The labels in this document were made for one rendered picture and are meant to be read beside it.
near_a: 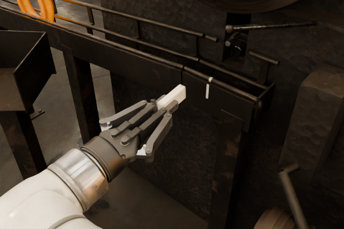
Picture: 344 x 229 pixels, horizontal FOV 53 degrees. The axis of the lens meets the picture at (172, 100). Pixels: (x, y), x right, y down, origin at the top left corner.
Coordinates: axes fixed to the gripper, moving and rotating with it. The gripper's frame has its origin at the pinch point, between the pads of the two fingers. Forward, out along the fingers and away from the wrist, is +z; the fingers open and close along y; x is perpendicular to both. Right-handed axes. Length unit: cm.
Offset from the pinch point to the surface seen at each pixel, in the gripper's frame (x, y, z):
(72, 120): -76, -88, 21
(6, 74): -14, -56, -9
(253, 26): 14.5, 10.2, 10.7
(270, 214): -21.3, 23.1, 2.3
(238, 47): -1.3, -0.2, 25.0
